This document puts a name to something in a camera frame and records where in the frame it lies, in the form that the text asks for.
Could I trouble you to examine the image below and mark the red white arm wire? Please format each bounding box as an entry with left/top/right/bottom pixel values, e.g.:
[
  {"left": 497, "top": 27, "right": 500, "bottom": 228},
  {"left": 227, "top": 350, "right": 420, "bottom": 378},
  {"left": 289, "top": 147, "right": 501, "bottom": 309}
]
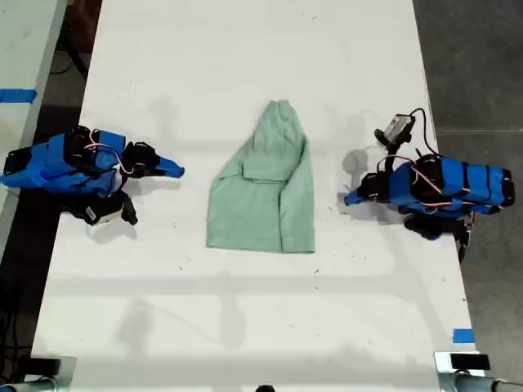
[
  {"left": 378, "top": 157, "right": 476, "bottom": 214},
  {"left": 83, "top": 129, "right": 132, "bottom": 177}
]

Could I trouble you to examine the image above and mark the metal clamp plate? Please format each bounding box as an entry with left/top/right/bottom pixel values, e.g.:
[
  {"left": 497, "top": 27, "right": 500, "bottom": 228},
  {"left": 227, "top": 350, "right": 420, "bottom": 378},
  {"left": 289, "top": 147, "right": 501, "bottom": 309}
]
[
  {"left": 433, "top": 351, "right": 486, "bottom": 392},
  {"left": 23, "top": 355, "right": 78, "bottom": 392}
]

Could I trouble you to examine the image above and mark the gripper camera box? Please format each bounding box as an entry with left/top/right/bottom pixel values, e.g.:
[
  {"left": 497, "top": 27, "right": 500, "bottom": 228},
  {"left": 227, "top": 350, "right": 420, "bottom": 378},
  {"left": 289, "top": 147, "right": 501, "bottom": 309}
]
[
  {"left": 83, "top": 191, "right": 139, "bottom": 227},
  {"left": 374, "top": 114, "right": 416, "bottom": 148}
]

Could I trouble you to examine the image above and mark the black floor cable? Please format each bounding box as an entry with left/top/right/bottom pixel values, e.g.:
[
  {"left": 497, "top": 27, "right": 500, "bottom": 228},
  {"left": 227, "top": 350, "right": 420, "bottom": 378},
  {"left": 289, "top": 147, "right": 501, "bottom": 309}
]
[{"left": 49, "top": 47, "right": 89, "bottom": 79}]

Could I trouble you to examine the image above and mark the camera black stalk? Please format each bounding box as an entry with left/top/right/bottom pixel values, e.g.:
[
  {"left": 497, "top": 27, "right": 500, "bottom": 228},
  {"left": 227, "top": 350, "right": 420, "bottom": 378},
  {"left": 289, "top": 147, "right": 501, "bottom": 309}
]
[{"left": 382, "top": 140, "right": 400, "bottom": 173}]

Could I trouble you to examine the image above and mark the camera black cable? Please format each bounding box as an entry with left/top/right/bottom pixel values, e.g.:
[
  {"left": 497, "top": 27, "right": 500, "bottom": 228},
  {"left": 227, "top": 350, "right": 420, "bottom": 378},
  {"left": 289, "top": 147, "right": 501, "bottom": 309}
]
[{"left": 407, "top": 107, "right": 436, "bottom": 157}]

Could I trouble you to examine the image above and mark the long blue tape strip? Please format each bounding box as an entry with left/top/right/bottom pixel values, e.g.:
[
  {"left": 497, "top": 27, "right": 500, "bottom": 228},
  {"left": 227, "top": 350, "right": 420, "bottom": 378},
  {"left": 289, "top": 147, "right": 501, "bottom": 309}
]
[{"left": 0, "top": 88, "right": 38, "bottom": 104}]

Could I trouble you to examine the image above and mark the small black box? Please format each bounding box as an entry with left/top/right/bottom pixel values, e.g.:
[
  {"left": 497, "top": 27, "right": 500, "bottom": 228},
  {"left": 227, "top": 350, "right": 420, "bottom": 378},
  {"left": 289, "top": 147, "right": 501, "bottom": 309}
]
[
  {"left": 29, "top": 358, "right": 63, "bottom": 375},
  {"left": 449, "top": 354, "right": 491, "bottom": 371}
]

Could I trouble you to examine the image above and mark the black hanging arm cable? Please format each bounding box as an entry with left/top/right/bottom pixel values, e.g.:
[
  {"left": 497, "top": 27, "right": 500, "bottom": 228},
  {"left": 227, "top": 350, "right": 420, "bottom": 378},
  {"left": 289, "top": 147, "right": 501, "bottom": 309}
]
[{"left": 456, "top": 218, "right": 477, "bottom": 263}]

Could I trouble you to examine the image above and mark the short blue tape strip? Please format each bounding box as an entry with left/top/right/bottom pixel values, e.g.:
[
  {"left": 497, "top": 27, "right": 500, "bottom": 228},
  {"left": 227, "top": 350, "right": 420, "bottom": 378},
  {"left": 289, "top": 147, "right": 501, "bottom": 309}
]
[{"left": 453, "top": 327, "right": 476, "bottom": 345}]

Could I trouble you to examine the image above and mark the pale green T-shirt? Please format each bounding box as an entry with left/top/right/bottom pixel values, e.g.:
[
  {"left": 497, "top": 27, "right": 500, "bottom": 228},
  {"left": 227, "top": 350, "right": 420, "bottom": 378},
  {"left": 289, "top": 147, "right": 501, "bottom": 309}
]
[{"left": 205, "top": 99, "right": 316, "bottom": 254}]

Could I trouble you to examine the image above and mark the grey metal tube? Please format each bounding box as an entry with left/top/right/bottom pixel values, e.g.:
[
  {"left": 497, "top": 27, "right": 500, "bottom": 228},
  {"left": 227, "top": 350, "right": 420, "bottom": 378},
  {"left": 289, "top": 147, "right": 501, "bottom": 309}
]
[
  {"left": 0, "top": 378, "right": 59, "bottom": 392},
  {"left": 454, "top": 372, "right": 523, "bottom": 392}
]

